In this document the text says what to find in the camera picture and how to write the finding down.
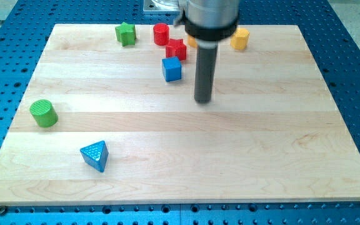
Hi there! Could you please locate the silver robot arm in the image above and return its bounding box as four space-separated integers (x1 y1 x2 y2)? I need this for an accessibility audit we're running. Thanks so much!
174 0 240 49

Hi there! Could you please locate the blue cube block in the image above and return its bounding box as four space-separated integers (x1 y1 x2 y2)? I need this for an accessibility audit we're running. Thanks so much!
162 56 182 82

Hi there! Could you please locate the blue triangle block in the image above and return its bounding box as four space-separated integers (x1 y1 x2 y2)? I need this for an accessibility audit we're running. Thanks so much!
80 141 109 173

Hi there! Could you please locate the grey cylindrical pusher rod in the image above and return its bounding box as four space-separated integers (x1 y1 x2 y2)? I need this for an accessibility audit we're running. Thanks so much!
194 46 218 104

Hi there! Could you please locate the red star block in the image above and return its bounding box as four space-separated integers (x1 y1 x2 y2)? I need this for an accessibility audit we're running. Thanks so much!
165 39 187 61

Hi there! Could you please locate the yellow block behind rod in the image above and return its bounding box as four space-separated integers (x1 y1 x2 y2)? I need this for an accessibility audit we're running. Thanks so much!
187 35 198 48

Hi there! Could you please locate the red cylinder block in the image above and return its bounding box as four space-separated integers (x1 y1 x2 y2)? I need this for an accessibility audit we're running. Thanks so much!
152 23 169 46

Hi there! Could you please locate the yellow hexagon block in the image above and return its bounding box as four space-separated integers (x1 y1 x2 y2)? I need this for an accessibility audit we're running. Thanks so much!
230 28 250 50

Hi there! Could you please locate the green star block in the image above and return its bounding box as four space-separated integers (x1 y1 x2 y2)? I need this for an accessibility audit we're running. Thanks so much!
115 22 136 46

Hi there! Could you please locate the light wooden board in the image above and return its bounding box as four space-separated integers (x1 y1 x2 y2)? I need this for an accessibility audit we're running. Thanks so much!
0 24 360 206

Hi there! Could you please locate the green cylinder block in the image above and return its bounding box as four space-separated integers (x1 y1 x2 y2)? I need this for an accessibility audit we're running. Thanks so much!
29 99 58 128

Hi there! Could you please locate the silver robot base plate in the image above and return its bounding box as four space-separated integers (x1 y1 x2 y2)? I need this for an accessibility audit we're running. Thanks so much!
143 0 180 14

